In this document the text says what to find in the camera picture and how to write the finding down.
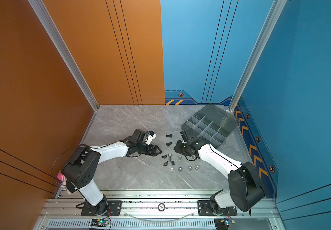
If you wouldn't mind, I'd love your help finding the green circuit board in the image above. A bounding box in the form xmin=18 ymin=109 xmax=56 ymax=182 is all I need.
xmin=214 ymin=218 xmax=235 ymax=230
xmin=90 ymin=219 xmax=110 ymax=229

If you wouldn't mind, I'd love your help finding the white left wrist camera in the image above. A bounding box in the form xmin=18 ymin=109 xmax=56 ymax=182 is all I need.
xmin=145 ymin=130 xmax=156 ymax=145

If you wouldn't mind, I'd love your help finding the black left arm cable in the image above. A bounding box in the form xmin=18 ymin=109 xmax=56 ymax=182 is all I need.
xmin=51 ymin=146 xmax=77 ymax=187

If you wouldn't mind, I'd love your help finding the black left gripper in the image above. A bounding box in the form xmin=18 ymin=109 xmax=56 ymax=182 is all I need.
xmin=137 ymin=143 xmax=163 ymax=156

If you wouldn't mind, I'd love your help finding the green circuit board right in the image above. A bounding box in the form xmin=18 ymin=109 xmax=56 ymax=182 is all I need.
xmin=214 ymin=218 xmax=235 ymax=230

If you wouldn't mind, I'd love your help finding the aluminium frame post left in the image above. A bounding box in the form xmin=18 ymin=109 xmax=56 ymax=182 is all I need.
xmin=28 ymin=0 xmax=99 ymax=112

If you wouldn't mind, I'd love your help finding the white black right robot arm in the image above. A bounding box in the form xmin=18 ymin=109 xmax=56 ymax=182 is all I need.
xmin=174 ymin=129 xmax=267 ymax=215

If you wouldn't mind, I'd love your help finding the aluminium frame post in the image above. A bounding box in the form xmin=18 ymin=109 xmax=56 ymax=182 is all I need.
xmin=28 ymin=0 xmax=99 ymax=112
xmin=228 ymin=0 xmax=287 ymax=113

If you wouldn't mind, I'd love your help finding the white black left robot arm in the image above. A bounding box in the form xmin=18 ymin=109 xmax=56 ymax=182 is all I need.
xmin=61 ymin=140 xmax=162 ymax=216

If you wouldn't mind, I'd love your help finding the green circuit board left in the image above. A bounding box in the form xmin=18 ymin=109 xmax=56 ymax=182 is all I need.
xmin=90 ymin=219 xmax=110 ymax=229

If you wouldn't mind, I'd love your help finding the aluminium frame post right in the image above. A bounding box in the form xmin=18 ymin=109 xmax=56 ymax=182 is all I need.
xmin=228 ymin=0 xmax=287 ymax=113

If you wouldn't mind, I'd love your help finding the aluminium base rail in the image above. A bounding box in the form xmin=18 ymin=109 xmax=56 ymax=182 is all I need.
xmin=34 ymin=190 xmax=285 ymax=230

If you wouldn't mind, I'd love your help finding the clear grey compartment organizer box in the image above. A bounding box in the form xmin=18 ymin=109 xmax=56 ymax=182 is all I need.
xmin=181 ymin=104 xmax=240 ymax=148

